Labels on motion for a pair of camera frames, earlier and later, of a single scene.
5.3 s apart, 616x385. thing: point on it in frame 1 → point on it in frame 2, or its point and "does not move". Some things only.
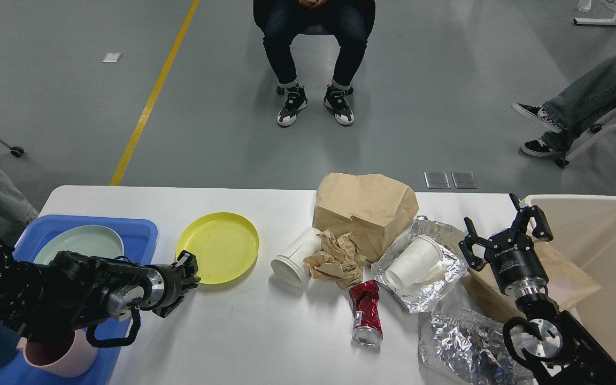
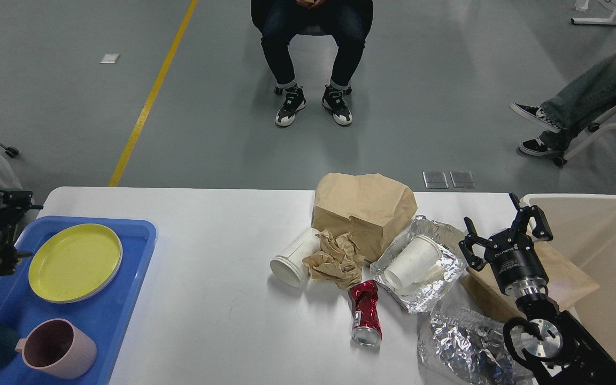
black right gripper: [518, 266] does not move
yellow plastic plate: [225, 245] → [73, 261]
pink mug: [78, 357] does not move
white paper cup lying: [290, 267] does not move
